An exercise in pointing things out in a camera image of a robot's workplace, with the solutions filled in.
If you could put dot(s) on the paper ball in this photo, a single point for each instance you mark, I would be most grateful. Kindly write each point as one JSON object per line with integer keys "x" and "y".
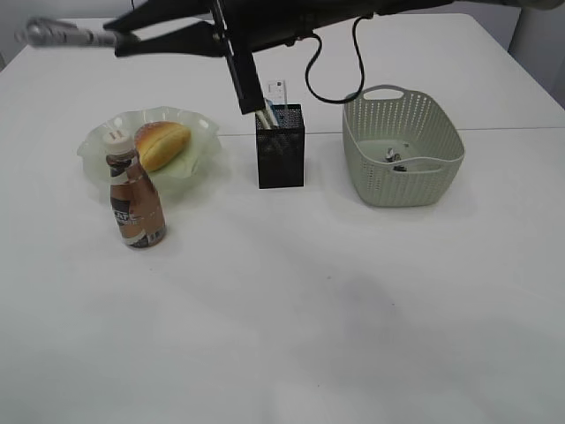
{"x": 394, "y": 157}

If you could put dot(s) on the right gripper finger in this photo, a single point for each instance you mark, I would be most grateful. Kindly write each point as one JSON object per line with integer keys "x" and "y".
{"x": 157, "y": 11}
{"x": 199, "y": 39}

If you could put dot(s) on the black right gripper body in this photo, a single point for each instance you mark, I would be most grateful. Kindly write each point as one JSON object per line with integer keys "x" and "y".
{"x": 240, "y": 25}

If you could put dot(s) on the grey white pen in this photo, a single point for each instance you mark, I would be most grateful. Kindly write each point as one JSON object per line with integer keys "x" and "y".
{"x": 44, "y": 32}

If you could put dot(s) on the sugared bread bun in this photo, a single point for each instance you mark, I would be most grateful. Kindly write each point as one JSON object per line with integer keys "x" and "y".
{"x": 158, "y": 143}

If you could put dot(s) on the yellow grip pen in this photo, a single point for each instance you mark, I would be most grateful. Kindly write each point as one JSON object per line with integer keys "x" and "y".
{"x": 264, "y": 119}

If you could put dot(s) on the clear plastic ruler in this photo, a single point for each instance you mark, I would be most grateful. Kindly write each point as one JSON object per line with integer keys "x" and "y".
{"x": 277, "y": 92}

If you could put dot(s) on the green plastic basket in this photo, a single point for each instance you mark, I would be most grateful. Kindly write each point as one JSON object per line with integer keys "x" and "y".
{"x": 414, "y": 125}

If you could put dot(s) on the green wavy glass plate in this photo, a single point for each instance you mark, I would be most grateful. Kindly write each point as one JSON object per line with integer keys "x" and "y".
{"x": 187, "y": 170}

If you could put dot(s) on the brown coffee bottle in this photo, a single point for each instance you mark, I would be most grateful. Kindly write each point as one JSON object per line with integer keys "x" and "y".
{"x": 133, "y": 199}

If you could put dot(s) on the blue grip pen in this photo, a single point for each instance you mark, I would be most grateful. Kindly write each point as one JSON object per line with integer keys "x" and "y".
{"x": 270, "y": 115}

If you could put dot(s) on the black mesh pen holder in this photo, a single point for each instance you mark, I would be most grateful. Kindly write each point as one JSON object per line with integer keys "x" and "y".
{"x": 281, "y": 150}

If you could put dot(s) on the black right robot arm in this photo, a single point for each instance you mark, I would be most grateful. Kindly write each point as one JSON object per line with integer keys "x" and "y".
{"x": 290, "y": 21}

